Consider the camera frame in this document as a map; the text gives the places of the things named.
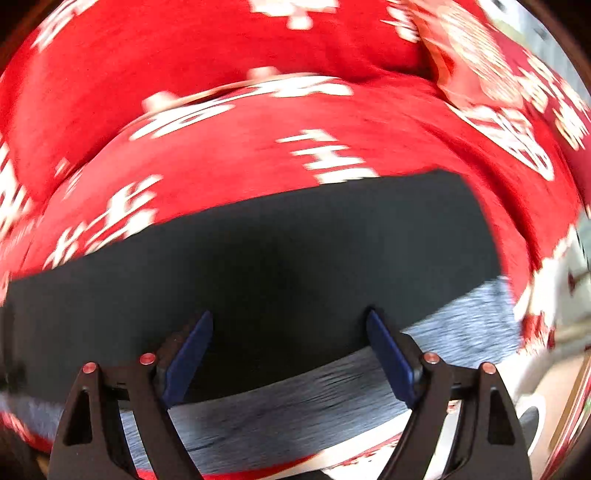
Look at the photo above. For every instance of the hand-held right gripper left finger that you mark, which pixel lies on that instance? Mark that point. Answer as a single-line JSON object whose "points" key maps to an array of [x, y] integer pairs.
{"points": [[188, 361]]}

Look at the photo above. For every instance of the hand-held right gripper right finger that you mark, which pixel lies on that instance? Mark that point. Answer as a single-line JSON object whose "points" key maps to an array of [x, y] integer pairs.
{"points": [[391, 356]]}

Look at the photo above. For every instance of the black pants with grey waistband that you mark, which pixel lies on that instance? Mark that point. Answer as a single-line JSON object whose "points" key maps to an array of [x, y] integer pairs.
{"points": [[286, 277]]}

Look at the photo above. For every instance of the white rounded object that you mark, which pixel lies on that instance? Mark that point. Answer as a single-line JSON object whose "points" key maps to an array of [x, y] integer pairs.
{"points": [[526, 387]]}

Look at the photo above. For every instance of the red printed sofa cover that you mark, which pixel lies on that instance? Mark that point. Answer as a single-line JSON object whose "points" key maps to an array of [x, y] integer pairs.
{"points": [[231, 152]]}

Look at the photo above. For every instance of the red cushion with white characters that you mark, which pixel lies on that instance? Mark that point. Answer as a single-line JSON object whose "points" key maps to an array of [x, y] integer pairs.
{"points": [[561, 110]]}

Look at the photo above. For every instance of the red cushion with round emblem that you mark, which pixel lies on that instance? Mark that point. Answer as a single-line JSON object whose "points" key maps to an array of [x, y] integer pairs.
{"points": [[466, 50]]}

